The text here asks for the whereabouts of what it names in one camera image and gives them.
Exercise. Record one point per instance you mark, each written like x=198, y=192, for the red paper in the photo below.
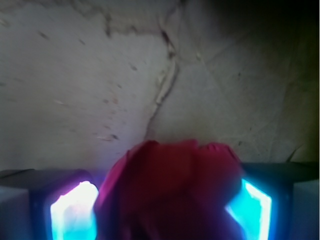
x=172, y=191

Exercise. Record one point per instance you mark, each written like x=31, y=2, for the brown paper bag liner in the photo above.
x=83, y=81

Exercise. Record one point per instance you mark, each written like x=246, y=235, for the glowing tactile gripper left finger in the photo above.
x=48, y=204

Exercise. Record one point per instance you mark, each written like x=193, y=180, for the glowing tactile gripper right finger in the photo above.
x=278, y=201

